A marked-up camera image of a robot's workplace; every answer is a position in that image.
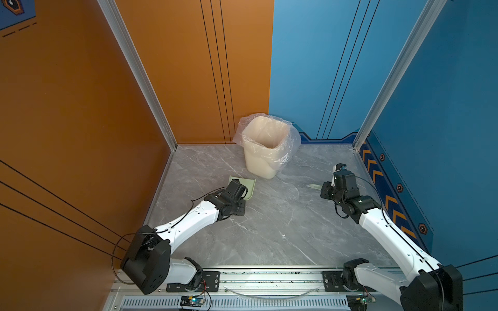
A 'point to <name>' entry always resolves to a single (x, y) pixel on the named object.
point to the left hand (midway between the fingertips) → (240, 205)
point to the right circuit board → (359, 302)
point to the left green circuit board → (192, 301)
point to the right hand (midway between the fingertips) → (323, 185)
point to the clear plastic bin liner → (294, 138)
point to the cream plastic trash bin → (265, 140)
